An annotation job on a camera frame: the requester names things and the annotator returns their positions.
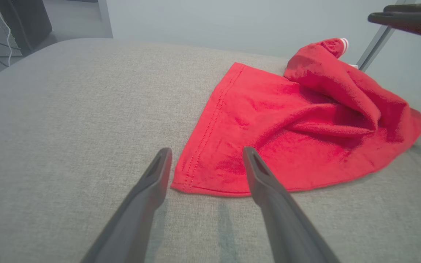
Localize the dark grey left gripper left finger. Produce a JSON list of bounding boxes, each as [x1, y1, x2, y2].
[[81, 148, 172, 263]]

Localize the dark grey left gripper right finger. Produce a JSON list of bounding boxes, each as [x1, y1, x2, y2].
[[243, 146, 341, 263]]

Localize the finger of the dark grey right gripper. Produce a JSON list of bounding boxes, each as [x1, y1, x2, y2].
[[368, 12, 421, 41], [383, 3, 421, 14]]

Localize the red T-shirt with white sleeves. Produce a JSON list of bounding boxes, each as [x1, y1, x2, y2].
[[170, 38, 421, 198]]

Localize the pale grey partition panel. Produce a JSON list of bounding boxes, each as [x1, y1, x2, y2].
[[107, 0, 397, 70], [364, 0, 421, 126]]

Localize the black computer tower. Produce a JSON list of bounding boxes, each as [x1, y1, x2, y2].
[[0, 0, 53, 57]]

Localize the grey partition post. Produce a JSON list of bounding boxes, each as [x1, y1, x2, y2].
[[357, 0, 406, 72], [98, 0, 113, 39]]

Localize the white cable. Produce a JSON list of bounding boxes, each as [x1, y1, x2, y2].
[[0, 0, 14, 67]]

